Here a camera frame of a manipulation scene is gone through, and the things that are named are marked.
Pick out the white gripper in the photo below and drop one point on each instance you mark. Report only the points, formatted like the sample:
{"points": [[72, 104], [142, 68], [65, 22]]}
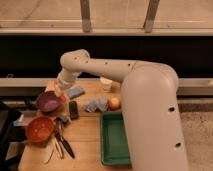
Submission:
{"points": [[58, 91]]}

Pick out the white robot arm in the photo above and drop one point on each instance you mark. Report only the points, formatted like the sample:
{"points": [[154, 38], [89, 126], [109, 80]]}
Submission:
{"points": [[149, 106]]}

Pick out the purple bowl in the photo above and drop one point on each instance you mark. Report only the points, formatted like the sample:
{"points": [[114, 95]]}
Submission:
{"points": [[47, 102]]}

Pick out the orange bowl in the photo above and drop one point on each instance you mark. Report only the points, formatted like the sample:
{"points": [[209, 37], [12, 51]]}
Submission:
{"points": [[39, 129]]}

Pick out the blue sponge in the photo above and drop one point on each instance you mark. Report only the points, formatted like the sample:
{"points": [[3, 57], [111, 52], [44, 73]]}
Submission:
{"points": [[75, 92]]}

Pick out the black rectangular block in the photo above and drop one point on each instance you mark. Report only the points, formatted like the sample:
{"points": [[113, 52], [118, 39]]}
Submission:
{"points": [[73, 110]]}

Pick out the light blue cloth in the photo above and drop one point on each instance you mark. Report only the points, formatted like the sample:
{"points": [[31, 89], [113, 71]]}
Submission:
{"points": [[93, 105]]}

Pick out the white paper cup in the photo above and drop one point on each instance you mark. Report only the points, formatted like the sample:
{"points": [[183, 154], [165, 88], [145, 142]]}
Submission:
{"points": [[106, 84]]}

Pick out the yellow banana peel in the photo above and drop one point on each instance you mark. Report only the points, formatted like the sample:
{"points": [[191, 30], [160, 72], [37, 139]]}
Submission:
{"points": [[52, 147]]}

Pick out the orange fruit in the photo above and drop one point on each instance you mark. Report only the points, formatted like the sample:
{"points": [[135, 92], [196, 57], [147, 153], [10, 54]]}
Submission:
{"points": [[114, 103]]}

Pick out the black chair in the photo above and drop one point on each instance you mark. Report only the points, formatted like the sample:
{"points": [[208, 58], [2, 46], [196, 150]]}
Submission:
{"points": [[9, 133]]}

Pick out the green plastic tray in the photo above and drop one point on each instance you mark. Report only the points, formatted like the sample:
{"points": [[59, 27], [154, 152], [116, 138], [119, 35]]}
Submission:
{"points": [[113, 142]]}

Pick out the black handled scissors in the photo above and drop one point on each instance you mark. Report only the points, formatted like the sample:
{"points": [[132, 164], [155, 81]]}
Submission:
{"points": [[61, 122]]}

